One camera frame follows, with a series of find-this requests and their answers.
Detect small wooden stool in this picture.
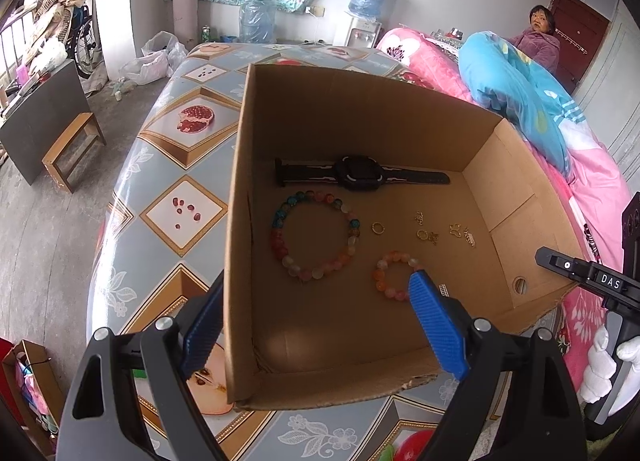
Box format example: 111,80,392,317
42,112,106,193

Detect pile of clothes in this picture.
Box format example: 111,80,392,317
22,0,101,78

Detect red paper bag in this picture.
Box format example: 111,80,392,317
0,339,25,426

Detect white gloved right hand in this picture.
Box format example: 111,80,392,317
578,325,640,417

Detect empty water jug on floor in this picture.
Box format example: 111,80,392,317
239,0,277,44

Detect fruit pattern table cover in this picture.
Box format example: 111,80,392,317
86,41,511,461

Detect blue patterned quilt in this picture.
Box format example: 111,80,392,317
458,31,586,177

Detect white wardrobe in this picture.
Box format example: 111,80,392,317
574,2,640,192

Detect dark red door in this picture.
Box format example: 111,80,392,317
550,0,610,94

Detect pink strap digital watch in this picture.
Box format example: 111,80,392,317
274,155,450,192

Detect white water dispenser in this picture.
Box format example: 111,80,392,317
344,14,382,49

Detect gold butterfly chain bracelet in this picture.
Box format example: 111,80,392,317
412,209,478,248

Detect woman in purple pyjamas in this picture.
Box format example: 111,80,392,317
508,5,561,74

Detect multicolour glass bead bracelet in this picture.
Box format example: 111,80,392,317
270,189,362,283

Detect white plastic bags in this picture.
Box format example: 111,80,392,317
119,31,188,86

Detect grey cabinet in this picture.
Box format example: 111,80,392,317
0,60,89,186

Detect pink pearl bead bracelet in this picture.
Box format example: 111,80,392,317
371,249,424,303

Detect brown cardboard box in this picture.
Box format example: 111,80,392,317
224,64,582,410

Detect metal balcony railing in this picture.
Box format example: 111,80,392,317
1,2,44,109

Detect pink floral quilt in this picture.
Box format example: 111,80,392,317
374,26,634,392

